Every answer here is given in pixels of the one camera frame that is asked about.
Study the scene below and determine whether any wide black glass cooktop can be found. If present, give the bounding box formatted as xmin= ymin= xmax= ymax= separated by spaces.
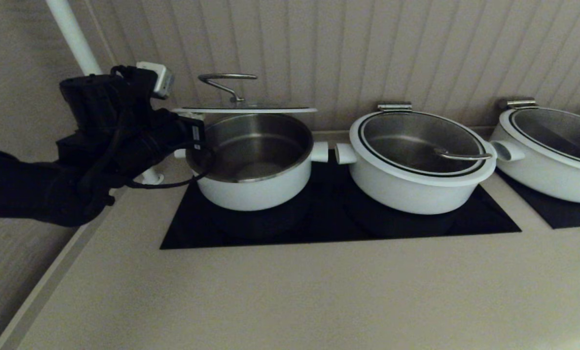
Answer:
xmin=160 ymin=150 xmax=521 ymax=250

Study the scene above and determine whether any glass lid with metal handle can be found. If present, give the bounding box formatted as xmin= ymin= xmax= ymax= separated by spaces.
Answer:
xmin=498 ymin=108 xmax=580 ymax=175
xmin=172 ymin=73 xmax=318 ymax=115
xmin=349 ymin=111 xmax=497 ymax=187

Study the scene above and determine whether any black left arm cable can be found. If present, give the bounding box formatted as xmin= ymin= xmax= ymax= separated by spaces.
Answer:
xmin=124 ymin=143 xmax=217 ymax=189

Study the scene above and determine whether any white round pot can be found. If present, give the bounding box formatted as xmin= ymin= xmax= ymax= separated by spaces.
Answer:
xmin=489 ymin=124 xmax=580 ymax=204
xmin=335 ymin=141 xmax=491 ymax=215
xmin=174 ymin=113 xmax=329 ymax=212

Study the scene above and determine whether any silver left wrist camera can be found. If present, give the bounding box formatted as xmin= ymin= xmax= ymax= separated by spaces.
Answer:
xmin=136 ymin=62 xmax=175 ymax=100

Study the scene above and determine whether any small black glass cooktop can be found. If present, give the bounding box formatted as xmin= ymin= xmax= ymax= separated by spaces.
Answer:
xmin=495 ymin=168 xmax=580 ymax=229

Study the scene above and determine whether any white support pole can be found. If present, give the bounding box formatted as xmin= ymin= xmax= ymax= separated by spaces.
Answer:
xmin=46 ymin=0 xmax=165 ymax=185

